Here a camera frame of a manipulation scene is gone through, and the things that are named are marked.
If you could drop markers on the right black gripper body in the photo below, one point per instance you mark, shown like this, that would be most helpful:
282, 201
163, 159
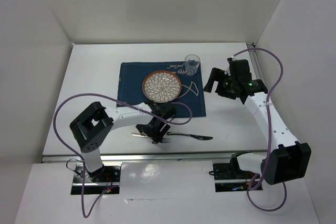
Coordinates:
226, 87

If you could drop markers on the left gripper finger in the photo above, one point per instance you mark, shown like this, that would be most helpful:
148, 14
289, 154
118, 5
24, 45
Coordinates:
147, 129
158, 130

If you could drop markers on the silver fork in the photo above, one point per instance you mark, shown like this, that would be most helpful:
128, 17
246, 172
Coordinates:
163, 140

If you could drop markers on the floral ceramic plate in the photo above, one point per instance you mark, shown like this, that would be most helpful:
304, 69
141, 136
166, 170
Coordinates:
162, 86

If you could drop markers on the clear drinking glass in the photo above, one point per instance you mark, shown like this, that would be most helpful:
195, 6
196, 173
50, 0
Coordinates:
192, 63

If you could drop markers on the blue fish placemat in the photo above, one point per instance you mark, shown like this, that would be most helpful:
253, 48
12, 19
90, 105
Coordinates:
132, 75

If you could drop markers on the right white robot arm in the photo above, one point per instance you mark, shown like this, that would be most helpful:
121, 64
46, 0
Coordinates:
288, 159

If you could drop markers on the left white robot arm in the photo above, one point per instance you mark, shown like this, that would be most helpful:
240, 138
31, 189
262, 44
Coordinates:
91, 127

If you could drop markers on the silver table knife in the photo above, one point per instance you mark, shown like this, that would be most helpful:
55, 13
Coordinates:
198, 137

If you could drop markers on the aluminium right side rail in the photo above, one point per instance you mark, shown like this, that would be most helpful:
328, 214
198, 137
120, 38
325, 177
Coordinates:
254, 60

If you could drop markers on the aluminium rail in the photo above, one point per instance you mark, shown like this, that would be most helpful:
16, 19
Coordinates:
254, 60
191, 156

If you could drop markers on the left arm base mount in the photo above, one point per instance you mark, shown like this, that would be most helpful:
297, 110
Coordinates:
106, 179

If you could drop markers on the aluminium front rail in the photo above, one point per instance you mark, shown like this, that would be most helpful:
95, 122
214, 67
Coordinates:
191, 156

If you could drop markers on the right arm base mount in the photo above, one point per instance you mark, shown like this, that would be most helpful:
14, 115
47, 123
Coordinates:
228, 176

